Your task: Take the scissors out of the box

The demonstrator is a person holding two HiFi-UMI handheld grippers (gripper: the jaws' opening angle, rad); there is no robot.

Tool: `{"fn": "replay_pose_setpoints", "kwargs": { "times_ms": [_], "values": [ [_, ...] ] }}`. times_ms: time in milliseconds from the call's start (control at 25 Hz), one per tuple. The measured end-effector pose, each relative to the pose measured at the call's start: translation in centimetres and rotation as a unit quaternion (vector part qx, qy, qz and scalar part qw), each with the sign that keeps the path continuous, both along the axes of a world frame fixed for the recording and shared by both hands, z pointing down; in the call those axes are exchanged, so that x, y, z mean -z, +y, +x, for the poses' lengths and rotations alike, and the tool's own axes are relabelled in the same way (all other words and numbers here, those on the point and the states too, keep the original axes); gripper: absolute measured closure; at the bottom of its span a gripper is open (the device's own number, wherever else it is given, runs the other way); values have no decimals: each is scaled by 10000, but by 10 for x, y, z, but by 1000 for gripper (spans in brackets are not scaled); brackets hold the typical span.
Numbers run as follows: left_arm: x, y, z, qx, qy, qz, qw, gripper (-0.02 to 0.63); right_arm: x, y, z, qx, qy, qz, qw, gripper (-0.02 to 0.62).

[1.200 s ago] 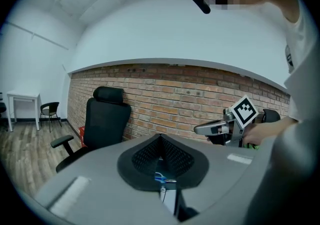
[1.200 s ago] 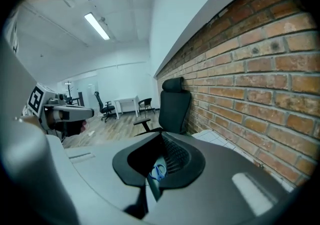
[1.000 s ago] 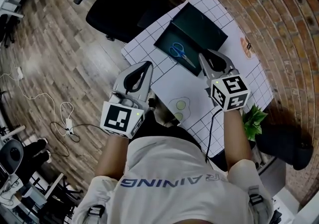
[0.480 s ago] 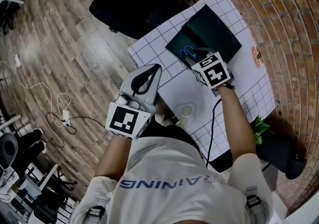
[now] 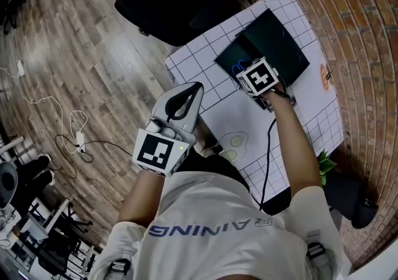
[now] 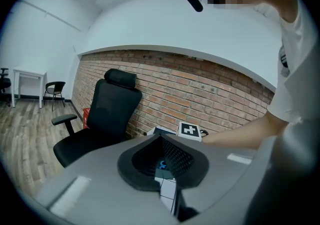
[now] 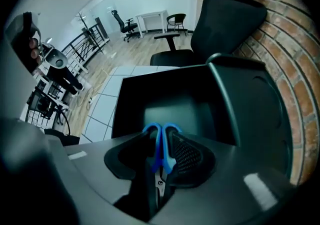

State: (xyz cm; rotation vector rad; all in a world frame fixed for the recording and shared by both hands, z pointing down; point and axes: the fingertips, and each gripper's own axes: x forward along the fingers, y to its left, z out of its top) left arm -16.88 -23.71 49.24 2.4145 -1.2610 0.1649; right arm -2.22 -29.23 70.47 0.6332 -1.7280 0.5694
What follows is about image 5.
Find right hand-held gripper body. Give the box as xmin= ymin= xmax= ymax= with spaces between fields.
xmin=235 ymin=57 xmax=280 ymax=112

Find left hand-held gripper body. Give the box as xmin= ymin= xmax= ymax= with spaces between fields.
xmin=132 ymin=81 xmax=205 ymax=179

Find blue-handled scissors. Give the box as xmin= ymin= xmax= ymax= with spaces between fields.
xmin=231 ymin=60 xmax=250 ymax=77

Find black box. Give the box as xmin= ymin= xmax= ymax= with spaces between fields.
xmin=213 ymin=7 xmax=312 ymax=87

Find person's right forearm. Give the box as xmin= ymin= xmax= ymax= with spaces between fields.
xmin=269 ymin=89 xmax=322 ymax=200

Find person's left forearm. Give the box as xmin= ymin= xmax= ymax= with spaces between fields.
xmin=117 ymin=169 xmax=169 ymax=230

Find white grid tablecloth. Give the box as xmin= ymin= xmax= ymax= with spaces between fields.
xmin=164 ymin=0 xmax=345 ymax=208

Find white power strip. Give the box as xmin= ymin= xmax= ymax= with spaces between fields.
xmin=75 ymin=131 xmax=87 ymax=152

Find green potted plant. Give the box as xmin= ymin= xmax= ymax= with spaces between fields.
xmin=316 ymin=150 xmax=338 ymax=187

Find person's white t-shirt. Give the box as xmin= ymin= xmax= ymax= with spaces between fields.
xmin=88 ymin=171 xmax=354 ymax=280

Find black office chair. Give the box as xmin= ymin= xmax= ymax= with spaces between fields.
xmin=99 ymin=0 xmax=266 ymax=48

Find black swivel chair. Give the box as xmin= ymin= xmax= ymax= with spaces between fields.
xmin=37 ymin=207 xmax=94 ymax=276

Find grey round chair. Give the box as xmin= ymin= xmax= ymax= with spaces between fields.
xmin=0 ymin=161 xmax=19 ymax=208

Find black chair with white desk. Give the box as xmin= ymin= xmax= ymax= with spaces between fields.
xmin=0 ymin=0 xmax=34 ymax=36

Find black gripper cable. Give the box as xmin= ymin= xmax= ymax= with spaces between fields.
xmin=259 ymin=116 xmax=278 ymax=211

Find black floor cable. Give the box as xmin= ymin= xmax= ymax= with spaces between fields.
xmin=46 ymin=134 xmax=137 ymax=180

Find white floor cable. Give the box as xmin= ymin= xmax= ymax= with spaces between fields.
xmin=0 ymin=54 xmax=88 ymax=149

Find white desk frame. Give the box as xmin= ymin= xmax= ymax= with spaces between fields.
xmin=18 ymin=197 xmax=73 ymax=242

